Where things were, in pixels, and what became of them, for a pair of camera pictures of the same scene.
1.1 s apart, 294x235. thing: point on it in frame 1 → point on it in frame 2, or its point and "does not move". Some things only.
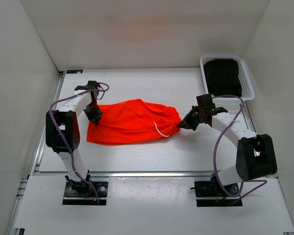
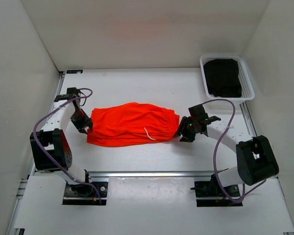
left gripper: x=95 y=118 → x=87 y=121
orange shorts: x=133 y=121 does not move
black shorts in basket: x=222 y=77 does not move
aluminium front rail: x=129 y=174 does not move
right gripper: x=186 y=122 → x=186 y=137
